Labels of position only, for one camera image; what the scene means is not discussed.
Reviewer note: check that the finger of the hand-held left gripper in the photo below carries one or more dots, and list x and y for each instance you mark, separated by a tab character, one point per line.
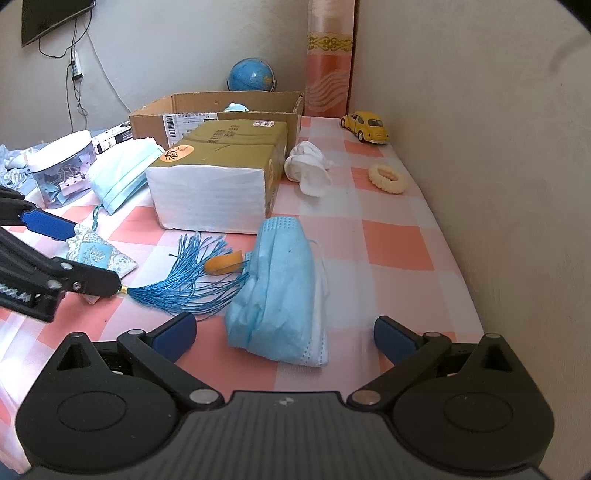
92	279
46	224

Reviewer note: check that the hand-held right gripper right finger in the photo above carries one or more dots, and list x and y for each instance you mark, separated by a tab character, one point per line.
391	338

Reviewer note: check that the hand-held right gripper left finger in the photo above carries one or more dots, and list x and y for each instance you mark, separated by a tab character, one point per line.
178	334

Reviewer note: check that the blue embroidered sachet with tassel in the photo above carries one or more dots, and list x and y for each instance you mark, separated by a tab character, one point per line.
99	254

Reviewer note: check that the blue face mask pack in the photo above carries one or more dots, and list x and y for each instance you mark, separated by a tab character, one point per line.
122	175

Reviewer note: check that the brown cardboard box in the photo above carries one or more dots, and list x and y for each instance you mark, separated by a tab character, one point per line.
143	124

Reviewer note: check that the cream hair scrunchie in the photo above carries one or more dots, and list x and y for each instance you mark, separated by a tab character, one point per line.
397	185

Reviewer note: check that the white patterned cloth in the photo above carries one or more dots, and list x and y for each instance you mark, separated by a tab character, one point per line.
18	161

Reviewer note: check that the clear container with white lid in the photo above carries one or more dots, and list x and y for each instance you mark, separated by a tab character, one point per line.
60	147

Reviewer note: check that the pink checkered tablecloth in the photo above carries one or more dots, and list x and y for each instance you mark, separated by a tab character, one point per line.
392	258

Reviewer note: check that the blue bed sheet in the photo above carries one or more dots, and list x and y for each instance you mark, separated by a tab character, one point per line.
3	153

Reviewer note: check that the black and white box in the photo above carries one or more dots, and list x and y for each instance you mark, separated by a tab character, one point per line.
111	138

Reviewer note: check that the olive tissue paper pack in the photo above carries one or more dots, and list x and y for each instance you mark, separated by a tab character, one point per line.
207	194
240	131

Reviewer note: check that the white power strip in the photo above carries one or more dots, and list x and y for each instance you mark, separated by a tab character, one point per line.
76	68

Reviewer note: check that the yellow toy car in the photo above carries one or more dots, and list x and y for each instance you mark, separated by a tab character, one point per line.
364	125

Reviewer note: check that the blue plush toy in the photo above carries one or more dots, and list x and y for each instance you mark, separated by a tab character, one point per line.
236	107

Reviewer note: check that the blue globe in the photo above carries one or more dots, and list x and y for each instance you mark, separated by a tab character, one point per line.
251	74

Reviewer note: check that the pink patterned curtain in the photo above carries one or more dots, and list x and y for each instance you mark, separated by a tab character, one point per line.
328	69

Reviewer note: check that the black wall television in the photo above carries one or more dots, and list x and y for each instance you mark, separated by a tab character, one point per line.
51	18

